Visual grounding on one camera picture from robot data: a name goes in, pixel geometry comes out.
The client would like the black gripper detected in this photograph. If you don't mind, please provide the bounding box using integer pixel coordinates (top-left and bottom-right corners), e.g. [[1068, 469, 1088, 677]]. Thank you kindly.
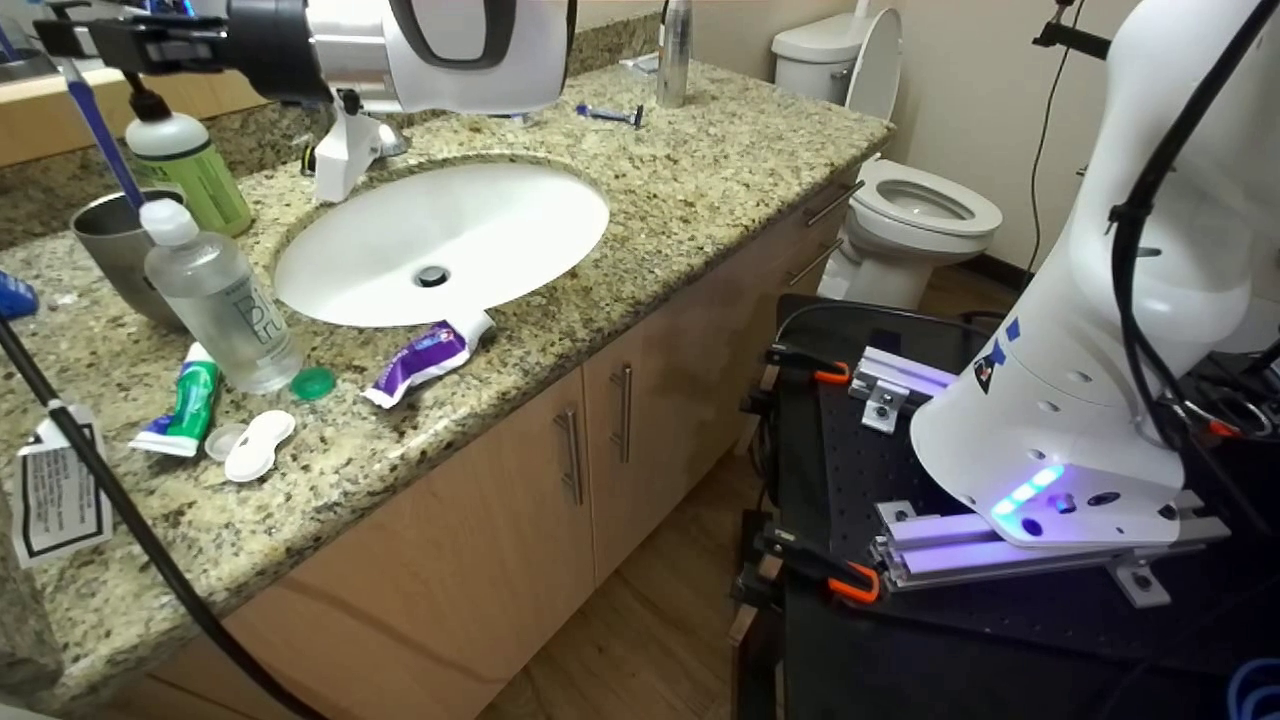
[[34, 0, 326, 106]]

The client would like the silver metal cup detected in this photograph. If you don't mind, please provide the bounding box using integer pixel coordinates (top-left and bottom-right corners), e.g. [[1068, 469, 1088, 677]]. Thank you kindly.
[[70, 185, 190, 331]]

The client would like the green soap pump bottle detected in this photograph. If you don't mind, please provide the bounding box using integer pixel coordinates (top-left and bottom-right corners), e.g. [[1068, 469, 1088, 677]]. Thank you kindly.
[[118, 69, 259, 239]]

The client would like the chrome sink faucet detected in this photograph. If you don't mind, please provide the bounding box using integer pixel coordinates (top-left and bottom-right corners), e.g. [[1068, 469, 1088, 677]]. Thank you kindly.
[[307, 84, 409, 208]]

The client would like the clear bottle white cap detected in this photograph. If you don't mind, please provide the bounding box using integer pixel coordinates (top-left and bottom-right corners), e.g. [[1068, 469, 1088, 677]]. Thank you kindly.
[[138, 196, 307, 399]]

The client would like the small blue object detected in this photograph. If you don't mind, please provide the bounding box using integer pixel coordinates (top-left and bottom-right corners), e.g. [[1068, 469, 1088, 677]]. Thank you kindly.
[[0, 266, 46, 324]]

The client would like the white oval sink basin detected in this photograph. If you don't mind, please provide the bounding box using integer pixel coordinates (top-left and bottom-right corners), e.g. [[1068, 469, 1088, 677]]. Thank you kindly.
[[270, 154, 618, 331]]

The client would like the green toothpaste tube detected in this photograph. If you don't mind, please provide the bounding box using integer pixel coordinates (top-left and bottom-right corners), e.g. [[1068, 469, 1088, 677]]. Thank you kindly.
[[127, 339, 229, 464]]

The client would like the small green cap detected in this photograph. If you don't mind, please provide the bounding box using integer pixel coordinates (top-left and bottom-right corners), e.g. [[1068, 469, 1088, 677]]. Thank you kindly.
[[289, 362, 340, 404]]

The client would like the white floss container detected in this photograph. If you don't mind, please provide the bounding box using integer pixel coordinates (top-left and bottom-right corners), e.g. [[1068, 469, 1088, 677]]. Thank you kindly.
[[220, 407, 300, 486]]

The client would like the purple toothpaste tube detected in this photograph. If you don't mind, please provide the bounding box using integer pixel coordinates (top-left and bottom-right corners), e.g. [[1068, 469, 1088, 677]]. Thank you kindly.
[[359, 311, 492, 413]]

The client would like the white printed label tag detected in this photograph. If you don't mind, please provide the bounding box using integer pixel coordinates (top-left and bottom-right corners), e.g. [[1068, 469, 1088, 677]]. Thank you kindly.
[[11, 404, 111, 562]]

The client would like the blue razor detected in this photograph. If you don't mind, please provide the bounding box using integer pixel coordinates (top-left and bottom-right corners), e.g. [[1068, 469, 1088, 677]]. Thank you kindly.
[[571, 99, 647, 133]]

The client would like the wooden vanity cabinet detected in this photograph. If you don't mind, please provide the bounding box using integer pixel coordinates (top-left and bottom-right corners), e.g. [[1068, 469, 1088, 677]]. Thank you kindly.
[[78, 137, 894, 720]]

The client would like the orange black clamp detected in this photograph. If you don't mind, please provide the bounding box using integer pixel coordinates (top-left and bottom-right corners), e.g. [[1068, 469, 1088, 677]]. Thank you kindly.
[[762, 525, 887, 611], [764, 339, 856, 397]]

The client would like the white toilet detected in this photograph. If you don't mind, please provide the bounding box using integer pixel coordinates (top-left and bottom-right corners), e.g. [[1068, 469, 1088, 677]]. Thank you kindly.
[[770, 2, 1008, 311]]

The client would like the black robot cart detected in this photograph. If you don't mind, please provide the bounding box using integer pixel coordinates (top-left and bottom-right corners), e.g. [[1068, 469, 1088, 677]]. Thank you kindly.
[[738, 291, 1280, 720]]

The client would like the thick black cable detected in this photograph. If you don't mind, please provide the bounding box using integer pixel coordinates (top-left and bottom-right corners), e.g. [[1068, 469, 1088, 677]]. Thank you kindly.
[[0, 314, 328, 720]]

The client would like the metal cabinet door handle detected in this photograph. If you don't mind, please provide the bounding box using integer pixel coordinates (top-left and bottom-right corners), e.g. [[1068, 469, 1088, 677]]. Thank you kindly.
[[608, 360, 642, 469], [554, 404, 588, 506]]

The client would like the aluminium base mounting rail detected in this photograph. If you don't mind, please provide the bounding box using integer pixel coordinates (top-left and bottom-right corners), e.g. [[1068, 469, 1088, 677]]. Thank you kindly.
[[849, 344, 960, 440], [874, 486, 1233, 611]]

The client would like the black wall hanging cable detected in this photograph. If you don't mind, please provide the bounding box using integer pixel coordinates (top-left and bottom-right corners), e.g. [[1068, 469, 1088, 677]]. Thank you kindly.
[[1020, 0, 1122, 276]]

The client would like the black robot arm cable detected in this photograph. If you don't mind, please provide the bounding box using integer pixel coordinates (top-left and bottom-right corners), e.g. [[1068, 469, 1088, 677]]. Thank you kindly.
[[1110, 0, 1280, 537]]

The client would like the blue coiled cable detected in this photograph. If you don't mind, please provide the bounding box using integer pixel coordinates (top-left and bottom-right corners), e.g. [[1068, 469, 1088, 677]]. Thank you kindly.
[[1224, 651, 1280, 720]]

